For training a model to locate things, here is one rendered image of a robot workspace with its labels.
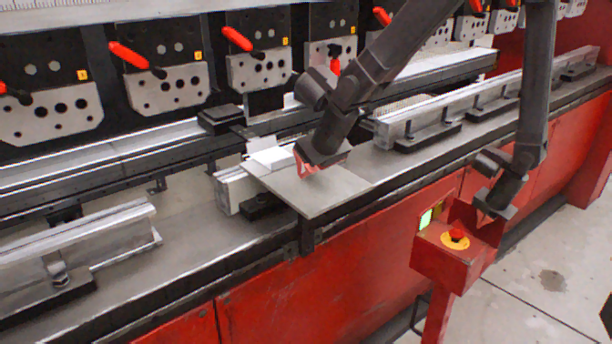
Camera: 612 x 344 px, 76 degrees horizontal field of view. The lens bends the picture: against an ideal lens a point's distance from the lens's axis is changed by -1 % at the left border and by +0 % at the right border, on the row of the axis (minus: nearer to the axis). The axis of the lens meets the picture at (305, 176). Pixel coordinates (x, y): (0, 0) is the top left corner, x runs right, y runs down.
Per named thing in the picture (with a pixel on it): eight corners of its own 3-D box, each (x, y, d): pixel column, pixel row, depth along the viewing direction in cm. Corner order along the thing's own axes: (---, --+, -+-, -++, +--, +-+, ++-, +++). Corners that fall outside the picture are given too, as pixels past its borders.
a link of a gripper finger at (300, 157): (282, 167, 84) (294, 139, 77) (309, 156, 88) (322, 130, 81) (300, 192, 82) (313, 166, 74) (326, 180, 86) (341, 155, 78)
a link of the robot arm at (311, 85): (359, 86, 62) (386, 81, 68) (312, 39, 65) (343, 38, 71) (322, 138, 69) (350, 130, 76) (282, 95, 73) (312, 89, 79)
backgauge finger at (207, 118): (242, 157, 99) (240, 139, 97) (197, 125, 117) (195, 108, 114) (281, 144, 106) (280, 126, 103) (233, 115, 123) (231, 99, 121)
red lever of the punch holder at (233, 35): (230, 25, 71) (267, 55, 78) (219, 23, 74) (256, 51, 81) (226, 35, 71) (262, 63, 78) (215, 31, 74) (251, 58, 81)
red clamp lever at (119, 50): (115, 41, 61) (169, 73, 68) (107, 36, 63) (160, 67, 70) (109, 51, 61) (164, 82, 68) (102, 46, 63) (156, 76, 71)
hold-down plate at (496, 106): (476, 123, 145) (478, 116, 144) (464, 119, 149) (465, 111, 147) (517, 106, 161) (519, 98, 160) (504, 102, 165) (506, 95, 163)
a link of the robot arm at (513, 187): (526, 181, 92) (535, 171, 95) (499, 164, 95) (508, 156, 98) (511, 201, 96) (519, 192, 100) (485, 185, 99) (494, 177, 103)
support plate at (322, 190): (308, 219, 76) (308, 216, 76) (239, 166, 94) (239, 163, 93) (373, 188, 86) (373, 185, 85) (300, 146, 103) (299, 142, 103)
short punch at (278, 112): (249, 126, 92) (246, 86, 87) (245, 124, 93) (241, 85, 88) (284, 116, 97) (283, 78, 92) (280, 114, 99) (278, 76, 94)
